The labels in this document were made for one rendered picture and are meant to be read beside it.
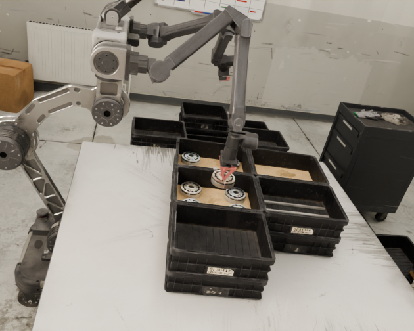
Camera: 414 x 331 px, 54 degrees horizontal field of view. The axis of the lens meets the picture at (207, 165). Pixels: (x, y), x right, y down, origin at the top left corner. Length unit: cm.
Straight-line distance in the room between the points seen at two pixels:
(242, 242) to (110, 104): 85
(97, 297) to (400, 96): 500
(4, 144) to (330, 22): 398
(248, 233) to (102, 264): 63
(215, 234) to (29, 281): 105
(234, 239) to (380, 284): 71
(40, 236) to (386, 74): 451
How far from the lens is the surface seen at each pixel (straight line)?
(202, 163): 224
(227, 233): 179
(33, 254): 250
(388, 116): 361
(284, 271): 191
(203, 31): 166
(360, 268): 211
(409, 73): 587
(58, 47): 477
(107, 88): 194
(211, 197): 198
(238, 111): 165
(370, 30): 540
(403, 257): 311
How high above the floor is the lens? 196
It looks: 30 degrees down
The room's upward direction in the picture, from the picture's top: 11 degrees clockwise
